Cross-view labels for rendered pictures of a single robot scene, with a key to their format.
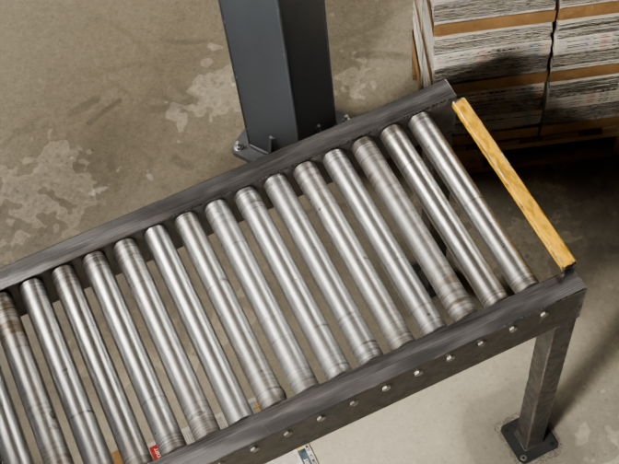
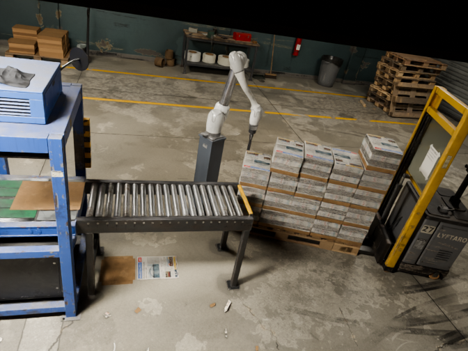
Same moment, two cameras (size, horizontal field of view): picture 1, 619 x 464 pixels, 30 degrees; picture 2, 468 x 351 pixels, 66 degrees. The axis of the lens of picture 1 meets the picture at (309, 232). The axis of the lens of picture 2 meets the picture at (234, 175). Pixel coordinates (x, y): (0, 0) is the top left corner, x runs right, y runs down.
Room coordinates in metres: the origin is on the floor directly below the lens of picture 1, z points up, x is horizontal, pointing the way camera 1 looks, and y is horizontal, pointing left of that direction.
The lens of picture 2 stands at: (-1.43, -0.20, 2.57)
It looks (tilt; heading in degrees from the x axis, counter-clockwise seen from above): 31 degrees down; 358
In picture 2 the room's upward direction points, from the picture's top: 11 degrees clockwise
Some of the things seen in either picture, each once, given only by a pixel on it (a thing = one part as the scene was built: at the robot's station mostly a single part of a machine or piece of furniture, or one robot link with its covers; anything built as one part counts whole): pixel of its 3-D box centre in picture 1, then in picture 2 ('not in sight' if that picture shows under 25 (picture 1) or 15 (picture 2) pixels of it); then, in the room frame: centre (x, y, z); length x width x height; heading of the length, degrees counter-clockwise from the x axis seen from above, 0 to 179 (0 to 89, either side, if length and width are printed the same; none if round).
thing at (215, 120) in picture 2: not in sight; (215, 120); (1.95, 0.00, 1.17); 0.18 x 0.16 x 0.22; 172
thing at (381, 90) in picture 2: not in sight; (404, 83); (7.89, -4.20, 0.65); 1.33 x 0.94 x 1.30; 111
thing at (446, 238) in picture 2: not in sight; (424, 229); (1.85, -2.47, 0.40); 0.69 x 0.55 x 0.80; 178
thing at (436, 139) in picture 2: not in sight; (428, 154); (1.86, -2.12, 1.28); 0.57 x 0.01 x 0.65; 178
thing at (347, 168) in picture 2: not in sight; (342, 167); (1.89, -1.37, 0.95); 0.38 x 0.29 x 0.23; 177
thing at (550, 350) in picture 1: (543, 382); (239, 258); (0.95, -0.45, 0.34); 0.06 x 0.06 x 0.68; 17
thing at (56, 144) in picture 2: not in sight; (65, 238); (0.37, 0.79, 0.77); 0.09 x 0.09 x 1.55; 17
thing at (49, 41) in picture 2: not in sight; (40, 44); (6.43, 4.26, 0.28); 1.20 x 0.83 x 0.57; 107
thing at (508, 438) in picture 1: (529, 436); (232, 284); (0.95, -0.45, 0.01); 0.14 x 0.13 x 0.01; 17
